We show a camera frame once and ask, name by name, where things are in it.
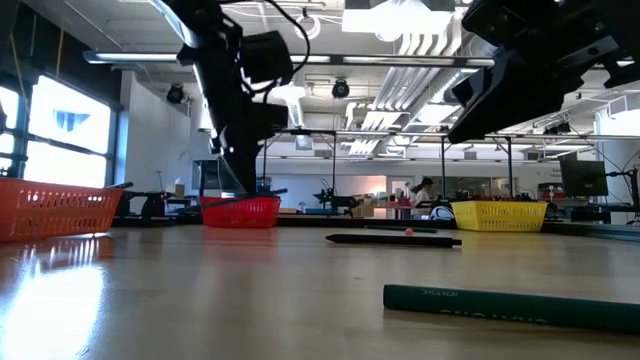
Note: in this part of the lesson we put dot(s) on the black computer monitor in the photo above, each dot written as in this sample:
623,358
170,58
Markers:
207,175
582,177

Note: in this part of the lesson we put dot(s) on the black pen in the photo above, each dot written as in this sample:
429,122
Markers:
400,240

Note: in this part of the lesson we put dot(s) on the black and white soccer ball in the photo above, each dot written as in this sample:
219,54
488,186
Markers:
442,214

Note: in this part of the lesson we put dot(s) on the small cardboard box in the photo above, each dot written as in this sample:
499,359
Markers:
179,190

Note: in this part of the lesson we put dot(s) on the orange plastic basket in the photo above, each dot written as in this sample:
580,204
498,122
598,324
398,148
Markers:
55,210

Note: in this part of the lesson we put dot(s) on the black equipment stand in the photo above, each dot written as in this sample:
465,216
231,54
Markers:
150,205

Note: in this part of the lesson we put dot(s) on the black ceiling dome camera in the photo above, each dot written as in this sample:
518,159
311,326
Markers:
340,89
175,94

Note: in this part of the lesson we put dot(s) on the black background robot arm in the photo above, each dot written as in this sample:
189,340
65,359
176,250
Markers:
340,201

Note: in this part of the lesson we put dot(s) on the black overhead light beam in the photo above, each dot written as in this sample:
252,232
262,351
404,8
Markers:
360,59

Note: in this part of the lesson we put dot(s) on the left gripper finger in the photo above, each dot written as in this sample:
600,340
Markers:
252,170
236,165

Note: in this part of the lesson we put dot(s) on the white ceiling air duct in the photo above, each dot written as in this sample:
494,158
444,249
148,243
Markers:
296,110

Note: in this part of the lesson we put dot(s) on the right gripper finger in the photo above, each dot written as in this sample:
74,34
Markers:
540,97
495,90

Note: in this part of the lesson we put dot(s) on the yellow plastic basket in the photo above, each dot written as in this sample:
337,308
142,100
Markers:
500,216

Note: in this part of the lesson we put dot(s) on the green crayon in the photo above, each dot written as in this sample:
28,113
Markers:
500,305

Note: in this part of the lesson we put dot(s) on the person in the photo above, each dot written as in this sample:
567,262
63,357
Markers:
422,197

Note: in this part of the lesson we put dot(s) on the black table edge frame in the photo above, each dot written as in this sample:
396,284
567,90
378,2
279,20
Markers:
325,220

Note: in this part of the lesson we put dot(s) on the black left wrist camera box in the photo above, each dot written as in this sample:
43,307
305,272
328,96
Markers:
267,57

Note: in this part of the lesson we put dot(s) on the red plastic basket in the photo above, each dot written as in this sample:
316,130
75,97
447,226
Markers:
240,214

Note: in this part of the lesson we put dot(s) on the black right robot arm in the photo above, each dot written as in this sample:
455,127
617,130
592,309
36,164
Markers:
622,30

